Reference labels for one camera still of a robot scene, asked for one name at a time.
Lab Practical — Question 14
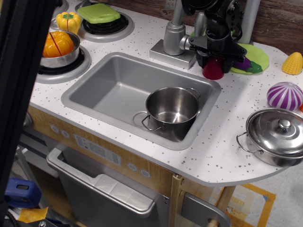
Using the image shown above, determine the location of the purple toy eggplant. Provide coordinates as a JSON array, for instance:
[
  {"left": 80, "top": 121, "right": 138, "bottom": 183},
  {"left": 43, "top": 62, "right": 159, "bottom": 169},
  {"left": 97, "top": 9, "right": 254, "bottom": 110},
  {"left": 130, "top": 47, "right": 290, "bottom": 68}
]
[{"left": 233, "top": 57, "right": 263, "bottom": 73}]

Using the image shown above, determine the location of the blue clamp tool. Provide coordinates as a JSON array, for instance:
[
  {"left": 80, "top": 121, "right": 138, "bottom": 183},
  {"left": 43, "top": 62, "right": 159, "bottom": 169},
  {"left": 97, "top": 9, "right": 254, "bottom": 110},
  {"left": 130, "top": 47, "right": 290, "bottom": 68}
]
[{"left": 4, "top": 178, "right": 42, "bottom": 208}]

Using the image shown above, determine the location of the red toy sweet potato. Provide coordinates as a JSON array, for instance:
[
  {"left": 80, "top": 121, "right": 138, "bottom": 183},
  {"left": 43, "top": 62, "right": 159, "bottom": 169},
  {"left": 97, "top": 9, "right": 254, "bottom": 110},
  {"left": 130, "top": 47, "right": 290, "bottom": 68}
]
[{"left": 202, "top": 56, "right": 224, "bottom": 80}]

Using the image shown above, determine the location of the steel saucepan on burner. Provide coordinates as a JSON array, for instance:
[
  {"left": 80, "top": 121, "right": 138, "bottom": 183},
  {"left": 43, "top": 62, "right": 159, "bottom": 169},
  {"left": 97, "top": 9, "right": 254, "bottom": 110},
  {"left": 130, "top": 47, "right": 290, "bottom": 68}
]
[{"left": 40, "top": 30, "right": 80, "bottom": 68}]

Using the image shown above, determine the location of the black foreground post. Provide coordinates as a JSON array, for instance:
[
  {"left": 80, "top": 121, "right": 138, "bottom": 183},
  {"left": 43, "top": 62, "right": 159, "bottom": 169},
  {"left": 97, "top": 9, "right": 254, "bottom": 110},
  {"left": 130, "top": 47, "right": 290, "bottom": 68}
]
[{"left": 0, "top": 0, "right": 56, "bottom": 217}]

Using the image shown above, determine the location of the silver dishwasher door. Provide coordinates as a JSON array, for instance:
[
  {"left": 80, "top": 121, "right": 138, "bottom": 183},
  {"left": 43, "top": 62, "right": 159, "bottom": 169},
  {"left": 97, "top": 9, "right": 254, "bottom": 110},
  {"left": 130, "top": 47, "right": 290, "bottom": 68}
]
[{"left": 46, "top": 148, "right": 169, "bottom": 227}]

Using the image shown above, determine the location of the steel pot in sink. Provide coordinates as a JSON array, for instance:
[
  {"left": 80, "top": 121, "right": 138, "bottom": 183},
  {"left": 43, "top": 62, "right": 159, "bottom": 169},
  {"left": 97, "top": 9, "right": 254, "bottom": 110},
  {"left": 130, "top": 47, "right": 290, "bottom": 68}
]
[{"left": 142, "top": 87, "right": 201, "bottom": 132}]

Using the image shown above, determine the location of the front left stove burner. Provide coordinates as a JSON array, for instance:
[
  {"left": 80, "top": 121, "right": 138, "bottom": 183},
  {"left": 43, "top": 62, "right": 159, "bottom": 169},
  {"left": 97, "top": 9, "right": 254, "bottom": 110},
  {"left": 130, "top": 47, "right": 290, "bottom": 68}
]
[{"left": 36, "top": 46, "right": 91, "bottom": 84}]

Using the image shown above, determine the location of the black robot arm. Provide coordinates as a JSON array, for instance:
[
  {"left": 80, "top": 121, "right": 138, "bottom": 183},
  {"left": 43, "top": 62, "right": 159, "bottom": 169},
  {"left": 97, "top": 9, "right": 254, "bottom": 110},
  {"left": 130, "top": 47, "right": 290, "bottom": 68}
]
[{"left": 179, "top": 0, "right": 247, "bottom": 73}]

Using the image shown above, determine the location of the steel pot with lid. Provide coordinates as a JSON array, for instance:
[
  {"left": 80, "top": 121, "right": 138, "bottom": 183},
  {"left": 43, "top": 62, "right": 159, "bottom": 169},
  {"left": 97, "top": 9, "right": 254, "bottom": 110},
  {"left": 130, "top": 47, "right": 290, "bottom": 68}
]
[{"left": 236, "top": 108, "right": 303, "bottom": 167}]

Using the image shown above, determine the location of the grey toy sink basin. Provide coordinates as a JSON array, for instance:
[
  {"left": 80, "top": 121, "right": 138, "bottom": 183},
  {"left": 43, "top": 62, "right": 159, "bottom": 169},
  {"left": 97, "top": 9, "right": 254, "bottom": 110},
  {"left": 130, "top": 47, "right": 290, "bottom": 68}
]
[{"left": 61, "top": 52, "right": 221, "bottom": 150}]

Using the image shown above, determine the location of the green cutting board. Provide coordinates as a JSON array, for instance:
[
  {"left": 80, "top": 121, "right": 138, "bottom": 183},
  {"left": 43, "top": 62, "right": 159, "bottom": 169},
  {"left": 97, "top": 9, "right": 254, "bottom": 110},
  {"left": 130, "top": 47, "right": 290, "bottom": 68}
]
[{"left": 77, "top": 3, "right": 121, "bottom": 24}]

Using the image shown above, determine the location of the stove burner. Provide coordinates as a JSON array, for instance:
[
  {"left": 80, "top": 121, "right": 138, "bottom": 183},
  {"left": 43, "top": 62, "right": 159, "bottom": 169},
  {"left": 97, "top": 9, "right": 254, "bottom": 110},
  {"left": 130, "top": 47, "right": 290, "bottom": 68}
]
[
  {"left": 78, "top": 13, "right": 134, "bottom": 43},
  {"left": 52, "top": 0, "right": 69, "bottom": 18},
  {"left": 36, "top": 46, "right": 91, "bottom": 84}
]

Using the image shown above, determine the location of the back left stove burner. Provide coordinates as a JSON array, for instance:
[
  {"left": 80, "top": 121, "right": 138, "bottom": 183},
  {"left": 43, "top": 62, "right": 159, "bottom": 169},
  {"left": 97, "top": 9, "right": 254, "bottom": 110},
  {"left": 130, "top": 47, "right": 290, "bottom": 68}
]
[{"left": 52, "top": 0, "right": 69, "bottom": 18}]

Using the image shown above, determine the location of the silver toy faucet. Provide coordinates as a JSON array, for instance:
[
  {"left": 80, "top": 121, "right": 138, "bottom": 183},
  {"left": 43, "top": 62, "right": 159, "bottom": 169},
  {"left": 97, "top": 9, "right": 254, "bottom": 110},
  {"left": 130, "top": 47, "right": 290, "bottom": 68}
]
[{"left": 150, "top": 0, "right": 196, "bottom": 70}]

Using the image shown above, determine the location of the yellow toy bell pepper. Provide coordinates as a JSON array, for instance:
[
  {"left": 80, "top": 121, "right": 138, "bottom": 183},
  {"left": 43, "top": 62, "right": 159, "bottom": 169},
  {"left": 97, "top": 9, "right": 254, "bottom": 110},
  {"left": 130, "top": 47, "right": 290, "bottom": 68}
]
[{"left": 55, "top": 12, "right": 81, "bottom": 35}]

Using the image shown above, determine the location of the back right stove burner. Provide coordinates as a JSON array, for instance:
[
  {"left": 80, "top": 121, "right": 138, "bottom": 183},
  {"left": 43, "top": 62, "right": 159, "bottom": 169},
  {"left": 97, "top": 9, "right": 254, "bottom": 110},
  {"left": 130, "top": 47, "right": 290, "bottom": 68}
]
[{"left": 78, "top": 13, "right": 134, "bottom": 43}]

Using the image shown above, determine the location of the yellow toy corn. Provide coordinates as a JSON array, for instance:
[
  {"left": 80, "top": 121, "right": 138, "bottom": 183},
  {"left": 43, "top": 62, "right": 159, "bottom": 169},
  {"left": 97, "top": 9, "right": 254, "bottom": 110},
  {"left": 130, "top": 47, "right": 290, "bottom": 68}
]
[{"left": 282, "top": 52, "right": 303, "bottom": 75}]

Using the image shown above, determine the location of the orange toy pumpkin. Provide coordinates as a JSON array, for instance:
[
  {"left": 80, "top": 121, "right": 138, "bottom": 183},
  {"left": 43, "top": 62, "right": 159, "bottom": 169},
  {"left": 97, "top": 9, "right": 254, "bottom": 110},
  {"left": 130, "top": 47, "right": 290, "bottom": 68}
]
[{"left": 43, "top": 31, "right": 74, "bottom": 58}]

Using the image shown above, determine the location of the silver vertical pole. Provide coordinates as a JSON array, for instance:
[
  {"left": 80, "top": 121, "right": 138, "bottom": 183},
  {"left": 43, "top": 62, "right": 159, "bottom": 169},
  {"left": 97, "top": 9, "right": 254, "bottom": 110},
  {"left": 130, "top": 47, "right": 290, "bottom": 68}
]
[{"left": 239, "top": 0, "right": 260, "bottom": 44}]

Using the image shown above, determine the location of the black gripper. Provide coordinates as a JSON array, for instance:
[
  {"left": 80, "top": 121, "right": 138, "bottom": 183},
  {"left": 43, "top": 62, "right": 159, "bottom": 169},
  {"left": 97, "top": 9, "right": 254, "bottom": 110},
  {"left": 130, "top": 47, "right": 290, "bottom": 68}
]
[{"left": 188, "top": 32, "right": 247, "bottom": 73}]

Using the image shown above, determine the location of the purple striped toy onion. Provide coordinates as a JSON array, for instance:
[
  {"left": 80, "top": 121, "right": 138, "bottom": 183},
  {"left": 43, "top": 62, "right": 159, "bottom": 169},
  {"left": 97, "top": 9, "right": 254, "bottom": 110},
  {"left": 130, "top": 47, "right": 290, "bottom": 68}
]
[{"left": 267, "top": 82, "right": 303, "bottom": 111}]

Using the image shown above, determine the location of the grey rounded cabinet door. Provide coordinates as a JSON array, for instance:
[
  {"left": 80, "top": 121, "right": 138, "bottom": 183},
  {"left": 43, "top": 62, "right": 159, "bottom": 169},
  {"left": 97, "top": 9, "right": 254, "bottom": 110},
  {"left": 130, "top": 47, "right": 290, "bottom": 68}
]
[{"left": 181, "top": 193, "right": 232, "bottom": 227}]

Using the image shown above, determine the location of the light green plate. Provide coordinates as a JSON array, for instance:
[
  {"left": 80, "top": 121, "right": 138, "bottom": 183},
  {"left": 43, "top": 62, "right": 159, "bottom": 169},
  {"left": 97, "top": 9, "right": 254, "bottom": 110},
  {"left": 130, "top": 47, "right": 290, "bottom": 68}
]
[{"left": 231, "top": 44, "right": 269, "bottom": 74}]

